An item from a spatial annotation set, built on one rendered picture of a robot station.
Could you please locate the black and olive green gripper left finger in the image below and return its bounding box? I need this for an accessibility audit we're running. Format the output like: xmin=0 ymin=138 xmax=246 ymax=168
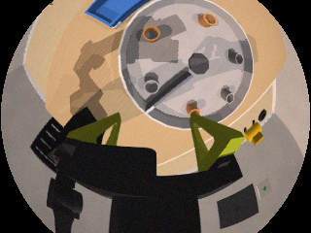
xmin=66 ymin=113 xmax=121 ymax=146

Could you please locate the grey metal bushing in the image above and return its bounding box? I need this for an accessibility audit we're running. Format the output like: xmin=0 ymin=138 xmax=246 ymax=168
xmin=221 ymin=88 xmax=234 ymax=104
xmin=228 ymin=52 xmax=243 ymax=65
xmin=144 ymin=77 xmax=159 ymax=94

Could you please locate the bronze bushing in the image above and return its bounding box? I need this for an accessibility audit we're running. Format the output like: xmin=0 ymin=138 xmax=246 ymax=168
xmin=143 ymin=26 xmax=160 ymax=43
xmin=186 ymin=103 xmax=200 ymax=117
xmin=198 ymin=14 xmax=217 ymax=27

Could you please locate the blue crate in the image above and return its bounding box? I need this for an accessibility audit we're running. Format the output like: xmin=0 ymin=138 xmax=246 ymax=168
xmin=85 ymin=0 xmax=152 ymax=29

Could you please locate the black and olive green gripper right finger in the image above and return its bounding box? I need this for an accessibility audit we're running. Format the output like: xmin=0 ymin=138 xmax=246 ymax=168
xmin=190 ymin=113 xmax=245 ymax=172

